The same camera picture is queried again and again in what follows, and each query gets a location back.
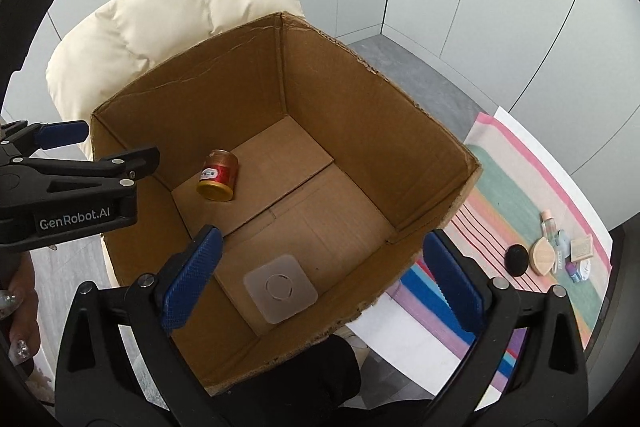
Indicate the light blue round case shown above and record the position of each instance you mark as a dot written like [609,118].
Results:
[562,239]

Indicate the cream padded chair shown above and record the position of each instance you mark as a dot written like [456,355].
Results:
[165,17]

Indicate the striped pastel cloth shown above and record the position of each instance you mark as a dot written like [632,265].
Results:
[505,202]

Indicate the beige oval makeup sponge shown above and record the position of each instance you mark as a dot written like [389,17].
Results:
[543,257]

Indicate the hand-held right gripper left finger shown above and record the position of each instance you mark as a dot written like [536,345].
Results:
[192,277]

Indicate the black round powder puff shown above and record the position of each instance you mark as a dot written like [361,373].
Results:
[517,260]

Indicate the person's beige shoe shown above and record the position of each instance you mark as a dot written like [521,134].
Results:
[355,341]

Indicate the red jar with gold lid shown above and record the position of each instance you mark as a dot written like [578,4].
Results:
[217,174]

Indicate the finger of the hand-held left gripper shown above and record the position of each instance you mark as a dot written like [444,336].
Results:
[62,133]
[100,167]

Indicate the translucent square plastic lid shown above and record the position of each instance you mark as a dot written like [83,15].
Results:
[280,289]

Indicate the person's left hand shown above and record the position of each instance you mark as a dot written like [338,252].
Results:
[22,307]

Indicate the brown cardboard box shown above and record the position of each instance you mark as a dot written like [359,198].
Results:
[300,82]

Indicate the cream square cosmetic box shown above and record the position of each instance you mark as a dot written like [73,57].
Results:
[581,248]

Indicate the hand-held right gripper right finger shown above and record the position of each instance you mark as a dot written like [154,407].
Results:
[452,279]

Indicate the white round cosmetic jar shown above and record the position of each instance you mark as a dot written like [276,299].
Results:
[581,272]

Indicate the small blue purple bottle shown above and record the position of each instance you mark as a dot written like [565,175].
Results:
[570,266]

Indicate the small bottle with pink cap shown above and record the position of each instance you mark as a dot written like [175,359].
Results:
[547,226]

